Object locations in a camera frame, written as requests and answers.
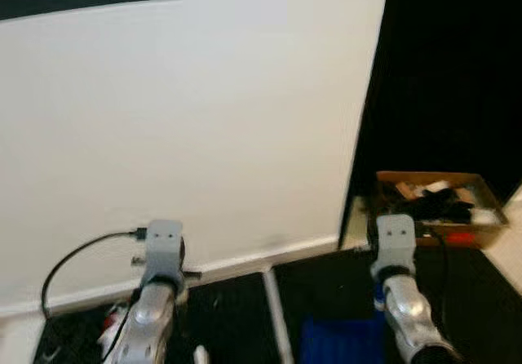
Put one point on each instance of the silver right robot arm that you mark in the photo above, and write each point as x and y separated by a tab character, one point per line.
408	307

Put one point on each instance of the black floor mat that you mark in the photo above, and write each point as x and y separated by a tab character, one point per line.
326	290

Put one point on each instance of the black crumpled debris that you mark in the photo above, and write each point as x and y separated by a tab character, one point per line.
73	331

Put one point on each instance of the brown cardboard box of clutter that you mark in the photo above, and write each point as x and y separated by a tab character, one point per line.
489	233

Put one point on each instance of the blue plastic dustpan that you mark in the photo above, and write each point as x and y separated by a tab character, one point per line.
342	344

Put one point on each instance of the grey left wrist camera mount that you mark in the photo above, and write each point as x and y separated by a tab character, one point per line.
163	250

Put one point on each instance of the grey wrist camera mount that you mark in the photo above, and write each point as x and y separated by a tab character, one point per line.
163	250
395	237

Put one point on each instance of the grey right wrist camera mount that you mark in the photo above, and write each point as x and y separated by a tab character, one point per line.
395	237

